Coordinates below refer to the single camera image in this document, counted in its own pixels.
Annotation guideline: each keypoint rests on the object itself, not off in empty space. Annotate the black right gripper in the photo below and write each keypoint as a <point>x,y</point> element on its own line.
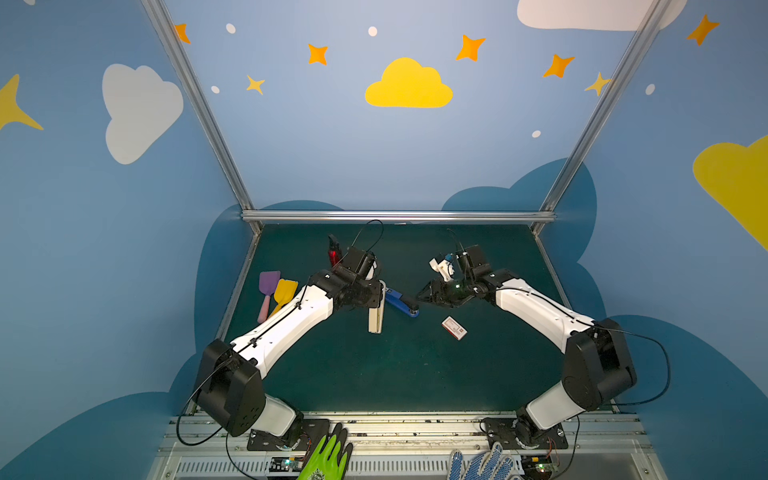
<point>442,292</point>

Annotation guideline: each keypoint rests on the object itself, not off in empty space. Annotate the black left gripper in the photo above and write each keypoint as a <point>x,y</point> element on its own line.
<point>369,294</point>

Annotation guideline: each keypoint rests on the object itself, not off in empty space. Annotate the long metal stapler magazine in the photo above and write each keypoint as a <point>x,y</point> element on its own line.
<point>375,315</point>

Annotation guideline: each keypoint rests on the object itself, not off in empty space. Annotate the red white staple box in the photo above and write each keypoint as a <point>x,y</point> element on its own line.
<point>454,328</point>

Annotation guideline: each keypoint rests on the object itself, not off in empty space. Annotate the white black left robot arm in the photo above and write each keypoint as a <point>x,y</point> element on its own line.
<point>229,384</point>

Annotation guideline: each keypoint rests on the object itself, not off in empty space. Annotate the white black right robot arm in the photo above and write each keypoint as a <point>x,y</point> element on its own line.
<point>597,362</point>

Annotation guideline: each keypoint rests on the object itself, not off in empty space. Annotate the red metal bottle black cap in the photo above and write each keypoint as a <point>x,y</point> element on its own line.
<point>334,250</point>

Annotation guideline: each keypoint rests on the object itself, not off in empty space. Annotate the yellow spatula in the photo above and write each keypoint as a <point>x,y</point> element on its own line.
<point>284,293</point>

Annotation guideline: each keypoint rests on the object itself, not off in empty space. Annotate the green work glove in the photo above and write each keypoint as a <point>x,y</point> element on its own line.
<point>328,459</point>

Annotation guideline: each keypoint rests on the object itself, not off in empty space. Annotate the blue dotted white glove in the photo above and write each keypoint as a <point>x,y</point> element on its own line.
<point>491,465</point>

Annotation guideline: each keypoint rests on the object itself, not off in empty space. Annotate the purple spatula pink handle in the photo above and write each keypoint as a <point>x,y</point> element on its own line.
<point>268,282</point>

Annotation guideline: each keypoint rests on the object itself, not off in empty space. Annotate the horizontal aluminium back rail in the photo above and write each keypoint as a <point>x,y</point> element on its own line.
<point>340,216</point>

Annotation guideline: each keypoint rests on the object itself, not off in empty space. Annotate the front aluminium base frame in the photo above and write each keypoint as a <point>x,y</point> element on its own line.
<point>414,445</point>

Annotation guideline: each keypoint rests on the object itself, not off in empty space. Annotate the left corner aluminium post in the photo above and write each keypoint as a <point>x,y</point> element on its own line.
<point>161,21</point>

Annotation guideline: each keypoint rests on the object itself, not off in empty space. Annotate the corner aluminium post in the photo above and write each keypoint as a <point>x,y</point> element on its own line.
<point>642,40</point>
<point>161,21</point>

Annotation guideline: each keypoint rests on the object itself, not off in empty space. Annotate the right corner aluminium post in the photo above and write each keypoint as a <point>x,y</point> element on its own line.
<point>642,40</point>

